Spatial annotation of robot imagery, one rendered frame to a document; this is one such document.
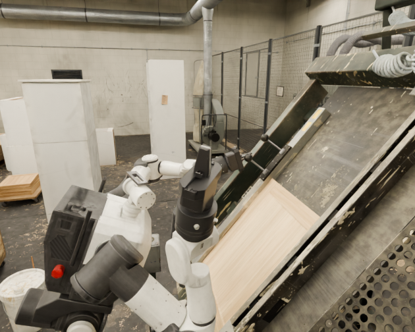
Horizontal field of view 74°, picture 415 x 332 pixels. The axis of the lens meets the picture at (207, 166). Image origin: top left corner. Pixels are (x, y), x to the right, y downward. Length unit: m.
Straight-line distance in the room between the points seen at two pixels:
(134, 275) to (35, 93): 2.91
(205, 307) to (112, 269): 0.24
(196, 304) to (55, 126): 2.97
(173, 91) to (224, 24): 5.33
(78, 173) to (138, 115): 5.94
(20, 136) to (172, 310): 4.85
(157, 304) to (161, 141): 4.31
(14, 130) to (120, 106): 4.44
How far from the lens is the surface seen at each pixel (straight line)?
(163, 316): 0.79
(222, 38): 9.78
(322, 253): 0.91
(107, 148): 6.18
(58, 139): 3.50
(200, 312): 0.76
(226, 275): 1.21
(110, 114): 9.31
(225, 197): 1.54
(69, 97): 3.41
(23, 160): 5.48
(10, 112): 5.39
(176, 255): 0.64
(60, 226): 0.90
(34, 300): 1.17
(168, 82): 4.87
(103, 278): 0.76
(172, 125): 4.93
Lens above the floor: 1.77
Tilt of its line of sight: 18 degrees down
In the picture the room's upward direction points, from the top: straight up
